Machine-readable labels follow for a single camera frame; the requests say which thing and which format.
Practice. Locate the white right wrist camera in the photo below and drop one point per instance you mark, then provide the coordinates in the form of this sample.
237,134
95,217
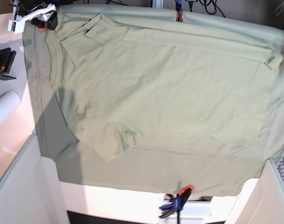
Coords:
16,26

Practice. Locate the light green T-shirt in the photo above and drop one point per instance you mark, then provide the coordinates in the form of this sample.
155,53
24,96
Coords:
122,79

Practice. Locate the blue orange bar clamp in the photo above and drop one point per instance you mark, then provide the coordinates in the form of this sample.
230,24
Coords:
177,203

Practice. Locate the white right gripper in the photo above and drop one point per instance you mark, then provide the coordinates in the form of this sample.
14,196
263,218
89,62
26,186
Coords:
40,16

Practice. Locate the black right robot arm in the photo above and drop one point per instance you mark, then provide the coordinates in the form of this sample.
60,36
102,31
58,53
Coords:
25,7

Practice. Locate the black tablet on stand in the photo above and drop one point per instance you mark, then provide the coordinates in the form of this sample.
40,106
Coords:
7,57

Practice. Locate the orange black clamp left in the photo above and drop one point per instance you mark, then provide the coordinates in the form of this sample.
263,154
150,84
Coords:
41,27

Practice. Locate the orange black clamp middle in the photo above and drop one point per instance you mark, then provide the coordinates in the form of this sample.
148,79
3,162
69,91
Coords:
179,11

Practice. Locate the white paper roll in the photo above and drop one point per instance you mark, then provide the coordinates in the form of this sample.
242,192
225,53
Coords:
9,102

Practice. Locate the orange black clamp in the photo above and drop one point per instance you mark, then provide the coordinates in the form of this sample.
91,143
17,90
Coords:
41,27
179,11

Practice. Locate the green table cloth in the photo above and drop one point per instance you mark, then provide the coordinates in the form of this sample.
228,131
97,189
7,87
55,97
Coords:
152,167

